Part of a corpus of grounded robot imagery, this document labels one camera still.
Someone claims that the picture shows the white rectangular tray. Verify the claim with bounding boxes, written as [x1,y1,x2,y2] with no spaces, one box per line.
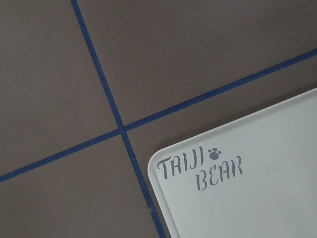
[148,90,317,238]

